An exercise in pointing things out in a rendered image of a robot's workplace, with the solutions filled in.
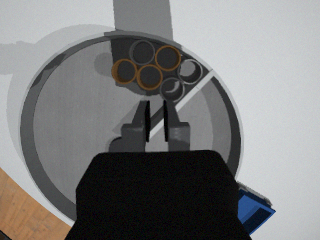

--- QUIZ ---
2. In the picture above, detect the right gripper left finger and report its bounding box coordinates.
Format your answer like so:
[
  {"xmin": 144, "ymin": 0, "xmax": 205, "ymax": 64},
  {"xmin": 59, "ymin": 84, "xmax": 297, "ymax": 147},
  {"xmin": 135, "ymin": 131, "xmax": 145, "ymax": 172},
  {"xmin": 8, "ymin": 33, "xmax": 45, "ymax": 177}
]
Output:
[{"xmin": 121, "ymin": 101, "xmax": 151, "ymax": 152}]

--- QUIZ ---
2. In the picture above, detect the bronze bushing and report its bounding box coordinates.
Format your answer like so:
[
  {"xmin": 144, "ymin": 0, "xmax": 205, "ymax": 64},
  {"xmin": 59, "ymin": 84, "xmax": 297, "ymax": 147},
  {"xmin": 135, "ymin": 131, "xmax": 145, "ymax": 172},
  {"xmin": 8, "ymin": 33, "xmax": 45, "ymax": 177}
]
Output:
[
  {"xmin": 111, "ymin": 59, "xmax": 139, "ymax": 84},
  {"xmin": 136, "ymin": 64, "xmax": 162, "ymax": 90},
  {"xmin": 154, "ymin": 45, "xmax": 181, "ymax": 71}
]

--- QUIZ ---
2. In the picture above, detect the blue open tray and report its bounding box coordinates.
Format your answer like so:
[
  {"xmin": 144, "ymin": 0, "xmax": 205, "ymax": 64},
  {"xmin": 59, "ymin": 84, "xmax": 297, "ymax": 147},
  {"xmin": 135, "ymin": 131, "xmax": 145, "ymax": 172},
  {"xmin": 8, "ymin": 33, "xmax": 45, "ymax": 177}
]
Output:
[{"xmin": 238, "ymin": 189, "xmax": 276, "ymax": 236}]

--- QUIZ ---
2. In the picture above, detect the grey metal ring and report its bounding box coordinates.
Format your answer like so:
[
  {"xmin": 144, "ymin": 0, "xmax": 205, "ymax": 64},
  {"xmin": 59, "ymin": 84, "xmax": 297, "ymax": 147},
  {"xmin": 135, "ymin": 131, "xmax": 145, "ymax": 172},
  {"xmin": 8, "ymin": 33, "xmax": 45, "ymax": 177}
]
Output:
[
  {"xmin": 159, "ymin": 75, "xmax": 185, "ymax": 102},
  {"xmin": 175, "ymin": 59, "xmax": 203, "ymax": 85},
  {"xmin": 129, "ymin": 40, "xmax": 155, "ymax": 65}
]

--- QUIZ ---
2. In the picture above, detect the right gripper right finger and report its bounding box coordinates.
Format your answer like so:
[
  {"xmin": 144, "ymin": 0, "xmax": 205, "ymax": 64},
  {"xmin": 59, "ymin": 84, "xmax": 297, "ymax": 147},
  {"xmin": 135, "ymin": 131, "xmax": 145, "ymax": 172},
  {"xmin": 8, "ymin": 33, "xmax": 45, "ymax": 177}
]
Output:
[{"xmin": 163, "ymin": 100, "xmax": 191, "ymax": 151}]

